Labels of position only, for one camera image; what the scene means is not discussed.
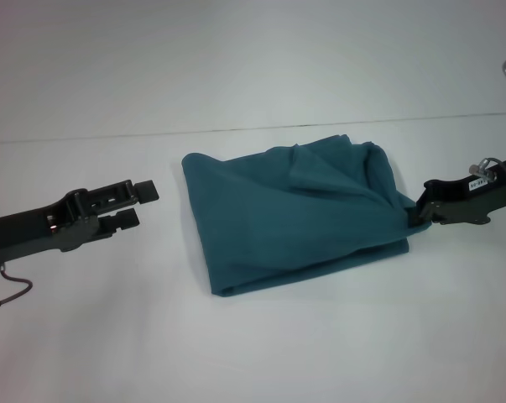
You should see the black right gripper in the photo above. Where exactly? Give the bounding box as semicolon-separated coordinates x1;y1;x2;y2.
406;159;506;228

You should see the teal t-shirt with FREE print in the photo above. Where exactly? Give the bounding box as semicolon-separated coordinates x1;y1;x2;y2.
180;133;435;299

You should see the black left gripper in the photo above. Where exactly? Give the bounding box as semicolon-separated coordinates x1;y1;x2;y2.
0;178;160;270

